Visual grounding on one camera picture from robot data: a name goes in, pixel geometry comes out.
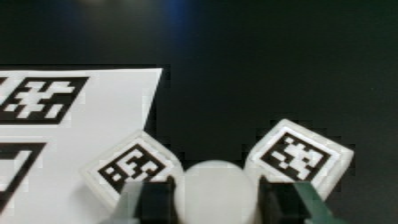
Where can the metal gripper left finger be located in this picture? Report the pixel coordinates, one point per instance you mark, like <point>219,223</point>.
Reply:
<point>147,204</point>

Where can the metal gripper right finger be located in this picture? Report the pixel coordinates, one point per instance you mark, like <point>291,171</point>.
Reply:
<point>291,204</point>

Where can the white cross-shaped table base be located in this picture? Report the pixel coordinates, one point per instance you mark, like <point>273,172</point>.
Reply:
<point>294,157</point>

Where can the white marker sheet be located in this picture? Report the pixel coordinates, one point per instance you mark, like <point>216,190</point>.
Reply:
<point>70,112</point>

